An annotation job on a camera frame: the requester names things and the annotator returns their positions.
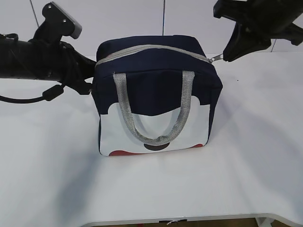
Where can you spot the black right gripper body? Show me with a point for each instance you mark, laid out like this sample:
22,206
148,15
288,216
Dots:
273,19

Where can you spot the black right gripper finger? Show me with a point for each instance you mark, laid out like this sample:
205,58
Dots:
244,41

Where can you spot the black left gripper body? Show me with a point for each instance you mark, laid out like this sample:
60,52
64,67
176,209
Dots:
73,68

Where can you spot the navy blue lunch bag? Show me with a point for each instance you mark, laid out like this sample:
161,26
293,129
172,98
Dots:
154,94

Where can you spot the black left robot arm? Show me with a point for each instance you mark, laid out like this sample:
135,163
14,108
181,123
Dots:
23,60

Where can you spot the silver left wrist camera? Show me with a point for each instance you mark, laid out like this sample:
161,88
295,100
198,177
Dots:
67,25

